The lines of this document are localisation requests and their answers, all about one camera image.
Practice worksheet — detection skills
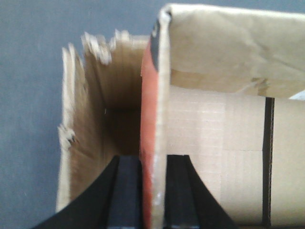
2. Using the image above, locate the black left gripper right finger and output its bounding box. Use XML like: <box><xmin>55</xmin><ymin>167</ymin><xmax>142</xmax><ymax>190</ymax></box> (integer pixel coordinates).
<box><xmin>164</xmin><ymin>155</ymin><xmax>238</xmax><ymax>229</ymax></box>

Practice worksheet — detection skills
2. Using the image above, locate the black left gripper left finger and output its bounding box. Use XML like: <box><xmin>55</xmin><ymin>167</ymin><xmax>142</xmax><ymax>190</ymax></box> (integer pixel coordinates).
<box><xmin>36</xmin><ymin>156</ymin><xmax>141</xmax><ymax>229</ymax></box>

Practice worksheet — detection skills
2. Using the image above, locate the cardboard box red print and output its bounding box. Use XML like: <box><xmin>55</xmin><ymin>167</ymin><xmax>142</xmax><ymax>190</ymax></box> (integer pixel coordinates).
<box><xmin>140</xmin><ymin>4</ymin><xmax>305</xmax><ymax>229</ymax></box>

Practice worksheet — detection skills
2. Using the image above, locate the plain torn cardboard box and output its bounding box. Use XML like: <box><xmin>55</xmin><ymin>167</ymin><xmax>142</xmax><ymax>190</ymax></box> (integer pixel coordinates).
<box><xmin>56</xmin><ymin>31</ymin><xmax>149</xmax><ymax>211</ymax></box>

